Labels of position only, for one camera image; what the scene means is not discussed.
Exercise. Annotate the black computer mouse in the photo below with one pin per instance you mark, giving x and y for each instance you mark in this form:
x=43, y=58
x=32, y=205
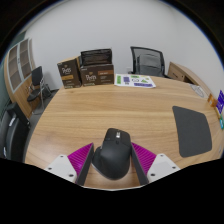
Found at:
x=112, y=156

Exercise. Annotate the wide brown cardboard box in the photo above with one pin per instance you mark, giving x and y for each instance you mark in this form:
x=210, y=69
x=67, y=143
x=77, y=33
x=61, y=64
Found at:
x=96, y=75

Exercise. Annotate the purple card box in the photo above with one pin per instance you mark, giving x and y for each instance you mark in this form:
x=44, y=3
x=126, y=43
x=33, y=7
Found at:
x=220, y=101

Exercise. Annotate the white printed sheet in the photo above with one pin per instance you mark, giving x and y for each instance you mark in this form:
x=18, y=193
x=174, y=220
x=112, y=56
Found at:
x=134, y=81

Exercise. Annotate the wooden side desk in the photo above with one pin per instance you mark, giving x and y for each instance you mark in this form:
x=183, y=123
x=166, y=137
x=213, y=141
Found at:
x=186, y=75

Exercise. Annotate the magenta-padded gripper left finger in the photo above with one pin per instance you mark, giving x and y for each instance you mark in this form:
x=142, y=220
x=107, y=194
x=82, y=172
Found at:
x=63, y=166

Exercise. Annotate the black mesh office chair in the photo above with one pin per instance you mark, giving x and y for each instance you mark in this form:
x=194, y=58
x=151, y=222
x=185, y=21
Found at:
x=148, y=63

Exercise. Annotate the round white disc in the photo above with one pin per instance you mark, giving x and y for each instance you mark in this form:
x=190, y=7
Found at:
x=197, y=90

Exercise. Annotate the wooden shelf cabinet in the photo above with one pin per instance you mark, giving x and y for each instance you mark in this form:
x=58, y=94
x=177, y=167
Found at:
x=18, y=91

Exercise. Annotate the orange box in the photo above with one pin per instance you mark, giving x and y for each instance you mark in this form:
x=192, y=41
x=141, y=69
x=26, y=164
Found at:
x=212, y=100

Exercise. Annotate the dark grey mouse pad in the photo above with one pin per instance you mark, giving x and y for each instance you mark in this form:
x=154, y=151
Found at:
x=192, y=131

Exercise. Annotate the green box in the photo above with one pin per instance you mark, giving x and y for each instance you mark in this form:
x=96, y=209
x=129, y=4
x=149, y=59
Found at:
x=221, y=123

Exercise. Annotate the black leather armchair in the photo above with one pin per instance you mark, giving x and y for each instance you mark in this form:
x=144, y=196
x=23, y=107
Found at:
x=13, y=133

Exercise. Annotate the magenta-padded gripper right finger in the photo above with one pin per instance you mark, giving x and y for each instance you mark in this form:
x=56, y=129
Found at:
x=161, y=165

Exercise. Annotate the black cardboard box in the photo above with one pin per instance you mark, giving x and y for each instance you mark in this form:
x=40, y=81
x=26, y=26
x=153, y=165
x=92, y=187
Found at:
x=96, y=57

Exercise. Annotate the black visitor chair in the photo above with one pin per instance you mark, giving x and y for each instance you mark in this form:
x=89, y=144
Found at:
x=36, y=76

